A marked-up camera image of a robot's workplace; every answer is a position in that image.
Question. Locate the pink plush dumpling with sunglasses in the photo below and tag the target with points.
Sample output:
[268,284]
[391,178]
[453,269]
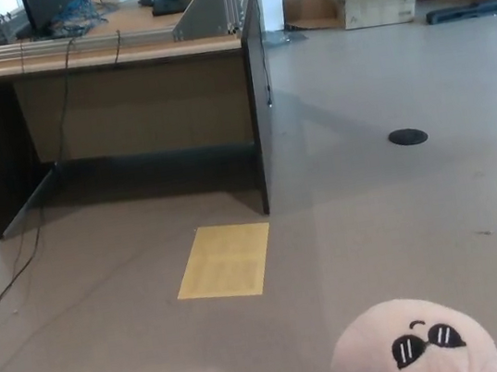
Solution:
[380,348]

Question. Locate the yellow paper sheet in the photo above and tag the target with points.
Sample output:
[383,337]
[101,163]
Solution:
[225,264]

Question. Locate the black round floor cover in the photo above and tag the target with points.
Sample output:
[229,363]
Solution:
[408,137]

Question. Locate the dark wooden desk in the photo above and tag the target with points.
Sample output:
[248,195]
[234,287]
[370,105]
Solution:
[133,105]

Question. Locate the flat brown cardboard sheet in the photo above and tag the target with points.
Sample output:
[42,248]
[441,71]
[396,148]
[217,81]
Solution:
[310,6]

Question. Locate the black flat device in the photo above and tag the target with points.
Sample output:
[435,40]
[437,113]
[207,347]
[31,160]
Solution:
[170,6]

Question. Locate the black monitor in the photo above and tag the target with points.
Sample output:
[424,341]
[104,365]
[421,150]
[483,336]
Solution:
[44,8]

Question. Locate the aluminium profile frame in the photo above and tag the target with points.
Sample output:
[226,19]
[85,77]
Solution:
[204,12]

